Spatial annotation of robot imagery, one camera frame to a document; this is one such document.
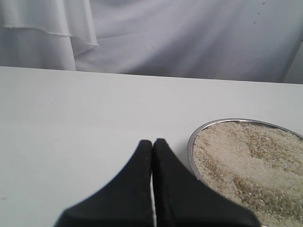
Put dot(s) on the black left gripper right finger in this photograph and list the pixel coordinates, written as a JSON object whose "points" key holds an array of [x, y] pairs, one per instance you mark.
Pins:
{"points": [[181, 200]]}

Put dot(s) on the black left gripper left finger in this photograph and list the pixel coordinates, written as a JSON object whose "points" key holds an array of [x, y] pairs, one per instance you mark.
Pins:
{"points": [[124, 202]]}

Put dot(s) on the round steel rice tray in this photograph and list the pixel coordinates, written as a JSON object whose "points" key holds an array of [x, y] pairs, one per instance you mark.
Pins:
{"points": [[255, 164]]}

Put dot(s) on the white fabric backdrop curtain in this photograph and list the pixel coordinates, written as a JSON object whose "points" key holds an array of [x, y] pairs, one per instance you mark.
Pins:
{"points": [[250, 40]]}

